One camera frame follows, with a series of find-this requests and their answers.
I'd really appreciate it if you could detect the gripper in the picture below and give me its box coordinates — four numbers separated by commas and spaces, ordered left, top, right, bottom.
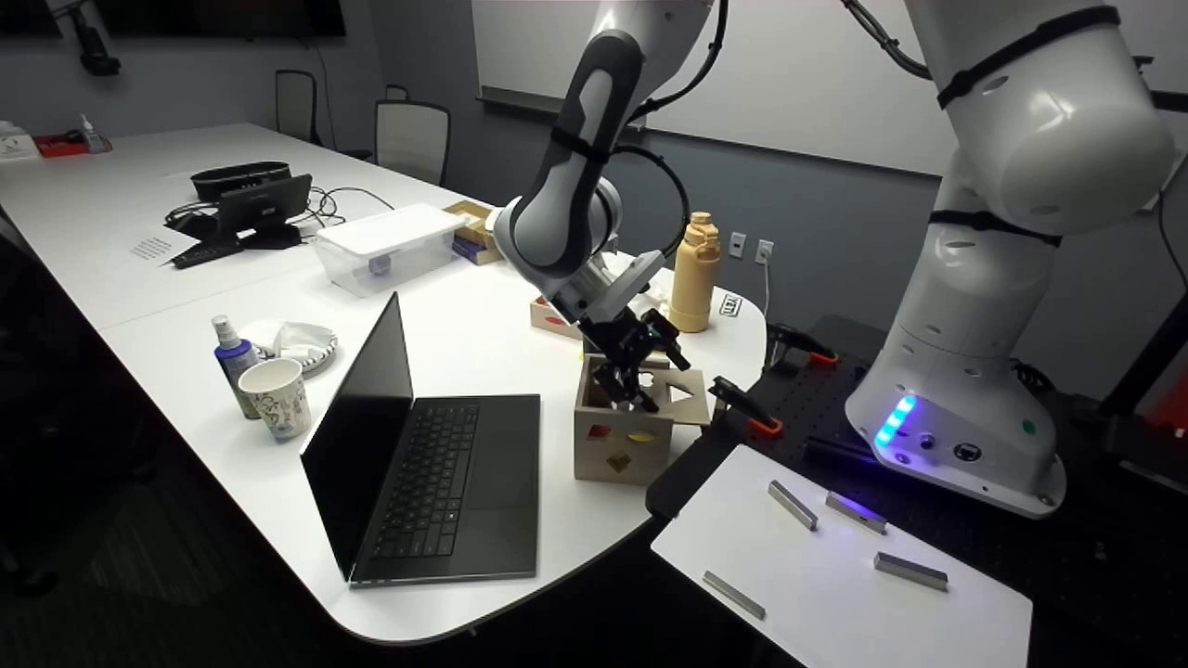
579, 314, 663, 415

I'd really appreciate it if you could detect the white box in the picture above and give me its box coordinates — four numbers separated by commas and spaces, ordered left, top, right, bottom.
0, 120, 41, 164

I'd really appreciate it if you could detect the wooden box lid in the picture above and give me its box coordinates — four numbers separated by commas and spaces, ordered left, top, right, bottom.
583, 354, 713, 429

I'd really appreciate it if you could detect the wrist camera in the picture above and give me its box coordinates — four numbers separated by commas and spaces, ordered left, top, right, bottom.
640, 308, 693, 373

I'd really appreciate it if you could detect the grey metal bar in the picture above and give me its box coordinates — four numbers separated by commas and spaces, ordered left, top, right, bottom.
824, 491, 889, 536
872, 551, 950, 593
702, 570, 768, 622
767, 479, 820, 533

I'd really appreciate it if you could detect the black laptop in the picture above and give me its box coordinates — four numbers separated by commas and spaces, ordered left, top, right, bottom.
299, 291, 543, 589

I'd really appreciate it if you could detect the patterned paper cup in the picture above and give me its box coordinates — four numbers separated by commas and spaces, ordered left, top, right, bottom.
237, 357, 313, 443

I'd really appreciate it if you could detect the tan water bottle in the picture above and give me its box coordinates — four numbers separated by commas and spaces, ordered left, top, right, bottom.
667, 211, 723, 334

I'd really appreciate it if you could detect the clear plastic container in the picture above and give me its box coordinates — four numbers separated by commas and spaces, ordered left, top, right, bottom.
311, 202, 469, 299

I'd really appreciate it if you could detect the wooden tray with red shape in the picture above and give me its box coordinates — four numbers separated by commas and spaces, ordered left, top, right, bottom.
529, 294, 587, 341

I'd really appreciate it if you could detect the black clamp with orange tips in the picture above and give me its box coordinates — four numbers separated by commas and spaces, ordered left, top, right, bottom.
767, 321, 840, 366
708, 375, 785, 438

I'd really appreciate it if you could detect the whiteboard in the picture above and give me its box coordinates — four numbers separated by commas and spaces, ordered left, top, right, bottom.
470, 0, 1188, 179

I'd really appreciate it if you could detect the white board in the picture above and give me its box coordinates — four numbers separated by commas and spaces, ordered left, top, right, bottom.
651, 443, 1034, 668

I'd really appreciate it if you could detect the blue spray bottle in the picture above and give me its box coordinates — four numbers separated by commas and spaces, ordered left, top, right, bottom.
210, 314, 264, 421

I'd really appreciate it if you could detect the black remote control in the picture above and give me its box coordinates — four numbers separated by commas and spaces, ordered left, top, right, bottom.
171, 236, 245, 271

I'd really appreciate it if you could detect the wooden shape sorter box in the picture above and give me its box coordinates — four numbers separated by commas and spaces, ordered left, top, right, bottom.
573, 353, 713, 486

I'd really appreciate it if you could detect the black cable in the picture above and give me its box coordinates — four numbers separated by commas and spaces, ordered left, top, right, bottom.
164, 185, 396, 235

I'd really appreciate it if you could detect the camera on mount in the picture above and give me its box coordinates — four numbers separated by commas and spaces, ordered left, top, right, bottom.
50, 0, 123, 78

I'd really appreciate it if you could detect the plate with white tissue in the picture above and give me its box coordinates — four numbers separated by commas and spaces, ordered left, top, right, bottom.
242, 318, 341, 378

